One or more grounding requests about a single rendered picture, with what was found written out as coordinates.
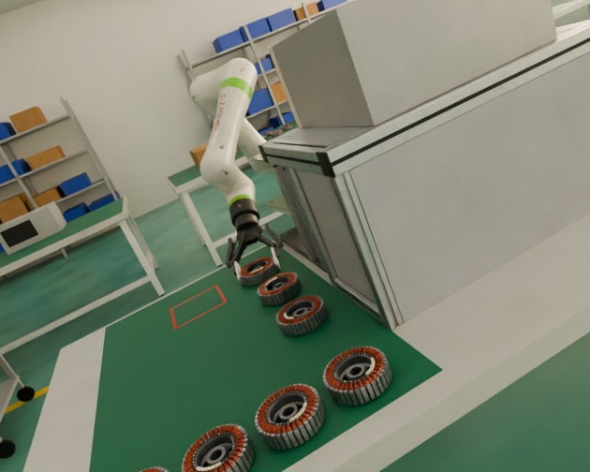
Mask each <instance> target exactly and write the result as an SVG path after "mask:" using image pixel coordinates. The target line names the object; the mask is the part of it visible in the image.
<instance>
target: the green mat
mask: <svg viewBox="0 0 590 472"><path fill-rule="evenodd" d="M279 252H280V256H281V258H279V259H278V261H279V265H280V268H281V270H280V271H278V270H277V272H276V273H275V275H278V274H280V273H288V272H290V273H296V274H297V275H298V277H299V279H300V282H301V284H302V288H301V289H300V290H299V292H298V293H297V294H296V295H295V296H294V297H293V298H291V299H288V301H286V300H285V302H282V303H279V304H276V305H267V304H263V303H262V301H261V299H260V297H259V295H258V289H259V287H260V286H261V285H262V282H261V284H258V285H254V286H246V285H241V284H240V282H239V281H238V279H237V275H235V274H234V273H233V271H232V267H231V268H228V266H226V267H224V268H222V269H220V270H218V271H216V272H214V273H211V274H209V275H207V276H205V277H203V278H201V279H200V280H198V281H196V282H195V283H193V284H191V285H189V286H187V287H185V288H182V289H180V290H178V291H176V292H174V293H172V294H170V295H169V296H167V297H165V298H163V299H161V300H159V301H157V302H154V303H152V304H151V305H149V306H147V307H145V308H143V309H141V310H139V311H138V312H136V313H134V314H132V315H130V316H128V317H125V318H123V319H121V320H119V321H117V322H115V323H113V324H111V325H110V326H108V327H107V328H106V329H105V337H104V345H103V353H102V362H101V370H100V378H99V386H98V395H97V403H96V418H95V427H94V435H93V443H92V451H91V460H90V468H89V472H140V471H142V470H143V469H146V468H147V469H148V468H150V467H152V468H154V467H155V466H157V467H163V468H165V469H167V470H168V471H169V472H182V471H181V467H182V462H183V458H184V456H185V454H186V453H187V451H188V449H189V448H190V447H191V445H192V444H193V443H196V442H195V441H196V440H197V439H198V438H199V439H200V437H201V436H202V435H205V433H206V432H208V431H209V433H210V430H211V429H213V428H215V427H217V426H220V425H224V424H225V425H226V424H229V425H231V424H234V425H235V424H237V425H240V426H242V428H244V429H245V431H246V433H247V434H248V436H249V438H250V440H251V442H252V444H253V446H254V451H255V454H254V459H253V463H252V464H251V466H250V468H249V470H248V469H247V472H282V471H284V470H286V469H287V468H289V467H290V466H292V465H294V464H296V463H297V462H299V461H300V460H301V459H303V458H304V457H306V456H307V455H309V454H310V453H312V452H314V451H315V450H317V449H319V448H321V447H322V446H324V445H325V444H327V443H328V442H330V441H332V440H333V439H335V438H336V437H337V436H339V435H341V434H342V433H344V432H345V431H347V430H349V429H350V428H352V427H353V426H355V425H357V424H358V423H360V422H361V421H363V420H365V419H367V418H368V417H370V416H371V415H373V414H375V413H376V412H377V411H378V410H380V409H381V408H383V407H385V406H387V405H388V404H390V403H392V402H393V401H395V400H396V399H398V398H400V397H401V396H403V395H404V394H406V393H407V392H409V391H411V390H413V389H414V388H416V387H418V386H419V385H420V384H421V383H423V382H424V381H426V380H428V379H429V378H431V377H432V376H435V375H436V374H438V373H439V372H441V371H442V370H443V369H442V368H440V367H439V366H438V365H436V364H435V363H434V362H432V361H431V360H429V359H428V358H427V357H425V356H424V355H423V354H421V353H420V352H419V351H418V350H417V349H416V348H414V347H413V346H412V345H410V344H409V343H408V342H406V341H405V340H404V339H402V338H401V337H400V336H398V335H397V334H396V333H394V332H393V331H391V330H390V329H389V328H387V327H386V326H385V325H383V324H382V323H381V322H379V321H378V320H377V319H376V318H374V317H373V316H371V315H370V314H369V313H367V312H366V311H365V310H363V309H362V308H361V307H359V306H358V305H357V304H355V303H354V302H353V301H351V300H350V299H349V298H348V297H347V296H345V295H344V294H343V293H342V292H340V291H339V290H338V289H336V288H335V287H333V286H332V285H331V284H329V283H328V282H327V281H325V280H324V279H323V278H321V277H320V276H319V275H317V274H316V273H314V272H313V271H312V270H310V269H309V268H308V267H306V266H305V265H304V264H303V263H301V262H300V261H299V260H297V259H296V258H294V257H293V256H292V255H291V254H290V253H289V252H287V251H286V250H285V249H283V248H282V247H280V248H279ZM273 277H274V276H273ZM216 285H218V287H219V288H220V290H221V292H222V293H223V295H224V297H225V299H226V300H227V302H226V303H224V304H222V305H220V306H218V307H216V306H217V305H219V304H221V303H223V302H224V301H223V299H222V298H221V296H220V294H219V292H218V291H217V289H216V287H214V286H216ZM213 287H214V288H213ZM209 288H211V289H209ZM207 289H209V290H207ZM205 290H207V291H205ZM203 291H205V292H204V293H202V294H200V293H201V292H203ZM198 294H200V295H199V296H197V295H198ZM307 295H315V296H318V297H320V298H321V299H322V300H323V302H324V304H325V306H326V309H327V313H328V314H327V316H326V318H325V319H324V321H323V322H322V323H321V324H320V325H319V326H317V327H316V328H314V329H313V330H311V329H310V330H311V331H310V332H307V333H304V334H299V335H286V334H283V333H282V332H281V330H280V327H279V325H278V323H277V321H276V316H277V313H279V311H280V309H281V308H282V307H283V306H285V304H287V303H288V302H290V301H293V300H294V299H296V300H297V298H301V297H303V296H307ZM195 296H197V297H195ZM193 297H195V298H193ZM191 298H193V299H191ZM189 299H191V300H189ZM187 300H189V301H187ZM185 301H187V302H185ZM182 302H184V303H182ZM180 303H182V304H180ZM178 304H180V305H179V306H177V307H175V308H173V309H172V311H173V314H174V318H175V322H176V326H177V327H179V326H181V325H182V324H184V323H186V322H187V321H189V320H191V319H193V318H195V317H197V318H196V319H194V320H192V321H190V322H188V323H186V324H184V325H183V326H181V327H180V328H178V329H176V330H174V327H173V323H172V318H171V314H170V309H171V308H172V307H174V306H176V305H178ZM215 307H216V308H215ZM213 308H214V309H213ZM211 309H213V310H212V311H210V312H208V313H206V314H204V315H202V316H200V317H199V315H201V314H203V313H205V312H207V311H209V310H211ZM353 347H354V348H355V347H373V348H377V349H379V350H381V351H382V352H383V353H384V354H385V356H386V358H387V361H388V363H389V366H390V369H391V381H390V384H389V385H388V388H387V389H385V390H384V391H383V392H382V393H380V395H379V396H377V397H376V398H375V399H374V400H372V399H370V401H369V402H367V403H366V401H365V400H364V401H365V402H364V404H358V405H356V406H355V405H353V406H350V405H347V406H345V405H344V404H342V405H341V404H339V403H336V402H335V401H334V400H333V399H332V398H331V396H330V395H329V392H328V390H327V388H326V386H325V384H324V381H323V373H324V370H325V368H326V366H327V365H328V364H329V362H330V361H331V360H332V359H333V358H335V357H336V356H337V355H338V354H340V353H342V352H345V353H346V350H349V352H350V349H351V348H353ZM340 355H341V354H340ZM293 384H306V385H309V386H310V387H311V386H312V387H313V388H314V389H316V390H317V393H318V395H319V397H320V399H321V401H322V403H323V405H324V407H325V418H324V419H323V420H324V421H323V423H321V427H320V428H318V431H317V432H316V433H315V434H314V435H313V436H312V437H309V438H310V439H308V440H307V441H305V440H303V441H304V443H302V444H301V445H300V443H299V446H297V447H294V446H293V448H291V449H289V448H287V449H286V450H283V449H280V450H278V449H277V448H276V449H273V447H269V446H268V445H266V444H265V442H264V441H263V439H262V437H261V435H260V433H259V432H258V429H257V427H256V424H255V417H256V415H257V411H258V408H259V407H260V406H261V404H262V403H263V402H264V401H265V400H266V399H267V398H268V397H269V396H270V395H271V394H273V393H274V392H275V391H276V392H277V391H278V390H280V389H281V390H282V388H284V387H287V386H289V385H293ZM277 393H278V392H277Z"/></svg>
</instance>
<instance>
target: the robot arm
mask: <svg viewBox="0 0 590 472"><path fill-rule="evenodd" d="M257 77H258V75H257V71H256V69H255V67H254V65H253V64H252V63H251V62H250V61H248V60H246V59H244V58H235V59H233V60H231V61H229V62H228V63H226V64H224V65H223V66H221V67H220V68H217V69H215V70H213V71H210V72H208V73H205V74H202V75H199V76H197V77H196V78H195V79H194V80H193V81H192V83H191V86H190V94H191V96H192V99H193V100H194V102H195V103H196V104H197V105H199V106H200V107H201V108H202V109H203V110H205V111H206V112H207V113H208V114H209V115H210V116H211V117H212V118H213V119H214V126H213V130H212V134H211V137H210V139H209V143H208V146H207V148H206V151H205V153H204V155H203V158H202V159H201V161H200V164H199V170H200V174H201V176H202V177H203V179H204V180H205V181H206V182H208V183H209V184H210V185H212V186H213V187H214V188H215V189H216V190H217V191H218V192H219V193H220V194H221V195H222V196H223V198H224V199H225V200H226V202H227V203H228V206H229V213H230V217H231V222H232V225H233V226H234V227H235V228H236V230H237V236H236V237H235V238H233V239H231V238H228V240H229V247H228V252H227V255H226V260H225V264H226V265H227V266H228V268H231V267H232V271H233V273H234V274H235V275H237V279H238V281H239V282H240V284H241V285H243V281H242V279H241V277H240V276H239V273H240V271H241V267H240V265H239V264H238V263H239V261H240V259H241V257H242V254H243V251H244V249H246V247H247V246H248V245H250V244H252V243H257V242H258V241H259V242H261V243H264V244H266V245H267V246H269V247H270V248H271V250H272V253H273V259H274V263H275V266H276V268H277V269H278V271H280V270H281V268H280V265H279V261H278V259H279V258H281V256H280V252H279V248H280V247H283V246H284V245H283V243H282V241H281V240H280V239H279V238H278V236H277V235H276V234H275V233H274V232H273V231H272V230H271V227H270V225H269V224H268V223H265V226H263V227H260V226H259V222H258V221H259V219H260V216H259V212H258V206H257V203H256V198H255V192H256V190H255V186H254V184H253V182H252V181H251V180H250V179H249V178H248V177H247V176H246V175H244V174H243V173H242V172H241V171H240V170H239V169H238V168H237V166H236V165H235V163H234V161H235V154H236V147H237V145H238V147H239V148H240V149H241V151H242V152H243V154H244V155H245V157H246V158H247V160H248V161H249V163H250V164H251V166H252V161H251V157H253V156H255V155H259V154H260V151H259V148H258V145H260V144H262V143H264V142H266V140H265V139H263V138H262V137H261V136H260V135H259V133H258V132H257V131H256V129H255V128H254V127H252V126H251V125H250V124H249V122H248V121H247V120H246V119H245V118H244V117H245V115H246V113H247V110H248V107H249V104H250V102H251V99H252V95H253V93H254V90H255V86H256V82H257ZM252 167H253V166H252ZM262 231H265V232H268V233H269V234H270V236H271V237H272V238H273V239H274V240H275V241H276V243H274V242H272V241H270V240H269V239H267V238H265V237H264V236H262V235H261V233H262ZM238 241H239V242H238ZM237 242H238V247H237V249H236V251H235V245H236V243H237ZM234 251H235V253H234Z"/></svg>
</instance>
